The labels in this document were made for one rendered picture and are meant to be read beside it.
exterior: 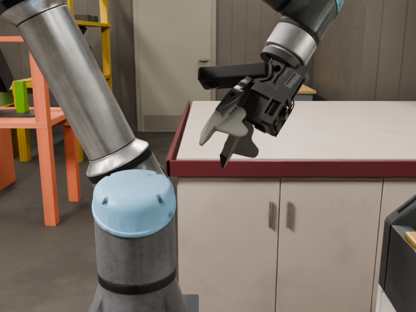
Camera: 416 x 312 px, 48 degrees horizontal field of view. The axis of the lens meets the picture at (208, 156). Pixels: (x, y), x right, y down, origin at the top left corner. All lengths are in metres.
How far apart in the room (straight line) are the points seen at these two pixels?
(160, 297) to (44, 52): 0.40
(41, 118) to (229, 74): 2.73
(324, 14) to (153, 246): 0.44
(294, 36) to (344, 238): 1.49
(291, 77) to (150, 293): 0.39
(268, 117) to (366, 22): 3.56
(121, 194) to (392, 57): 3.82
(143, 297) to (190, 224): 1.38
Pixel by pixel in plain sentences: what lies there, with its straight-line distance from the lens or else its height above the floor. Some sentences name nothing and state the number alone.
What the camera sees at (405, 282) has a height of 0.87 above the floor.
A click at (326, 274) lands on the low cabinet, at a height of 0.31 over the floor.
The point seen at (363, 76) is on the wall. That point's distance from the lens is 4.26.
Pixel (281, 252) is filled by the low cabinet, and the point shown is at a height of 0.42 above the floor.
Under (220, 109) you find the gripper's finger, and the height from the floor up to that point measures 1.23.
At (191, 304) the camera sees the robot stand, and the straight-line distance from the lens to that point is 0.82.
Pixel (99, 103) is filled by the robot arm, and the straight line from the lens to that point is 0.76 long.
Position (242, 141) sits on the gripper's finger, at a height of 1.16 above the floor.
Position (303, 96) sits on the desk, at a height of 0.72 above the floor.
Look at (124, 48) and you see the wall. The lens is 6.88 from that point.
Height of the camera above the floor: 1.33
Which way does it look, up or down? 14 degrees down
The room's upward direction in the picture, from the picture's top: straight up
